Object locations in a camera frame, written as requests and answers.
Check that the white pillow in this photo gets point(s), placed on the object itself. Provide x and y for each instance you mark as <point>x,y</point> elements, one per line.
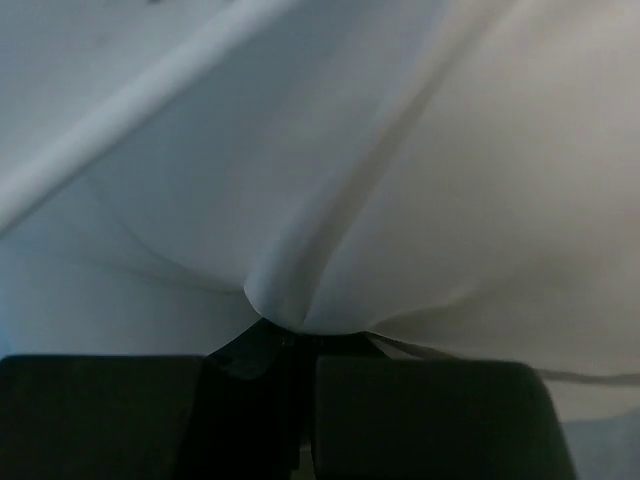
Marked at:
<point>458,177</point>

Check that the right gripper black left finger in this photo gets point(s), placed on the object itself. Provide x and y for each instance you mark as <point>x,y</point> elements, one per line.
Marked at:
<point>226,415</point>

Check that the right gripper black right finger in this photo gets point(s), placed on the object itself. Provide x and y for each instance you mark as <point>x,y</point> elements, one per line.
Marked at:
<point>438,418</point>

